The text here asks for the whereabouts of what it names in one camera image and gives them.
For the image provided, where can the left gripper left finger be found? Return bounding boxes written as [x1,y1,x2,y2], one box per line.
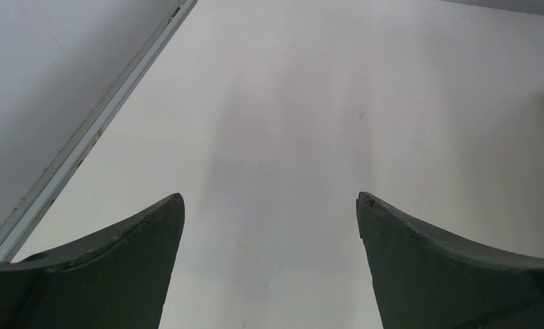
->
[0,193,185,328]

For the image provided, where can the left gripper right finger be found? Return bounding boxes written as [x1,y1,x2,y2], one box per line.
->
[356,192,544,328]

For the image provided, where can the left aluminium corner post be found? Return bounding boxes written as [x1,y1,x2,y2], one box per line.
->
[0,1,195,262]

